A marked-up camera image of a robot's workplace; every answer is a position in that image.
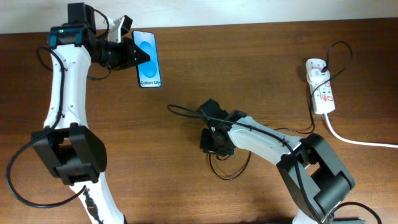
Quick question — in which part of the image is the blue Galaxy smartphone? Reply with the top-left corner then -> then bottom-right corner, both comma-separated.
132,30 -> 162,88

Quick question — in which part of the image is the black charging cable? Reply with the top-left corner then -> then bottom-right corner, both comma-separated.
208,40 -> 353,182

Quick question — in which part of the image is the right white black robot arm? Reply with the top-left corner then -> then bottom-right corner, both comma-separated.
197,99 -> 355,223

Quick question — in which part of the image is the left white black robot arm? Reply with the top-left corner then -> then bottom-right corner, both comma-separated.
32,2 -> 150,223

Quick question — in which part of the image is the white charger plug adapter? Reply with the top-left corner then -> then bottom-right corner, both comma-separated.
307,68 -> 330,84

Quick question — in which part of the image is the white power strip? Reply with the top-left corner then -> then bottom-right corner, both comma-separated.
305,58 -> 335,114

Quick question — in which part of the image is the white power strip cord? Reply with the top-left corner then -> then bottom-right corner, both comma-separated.
322,113 -> 398,149

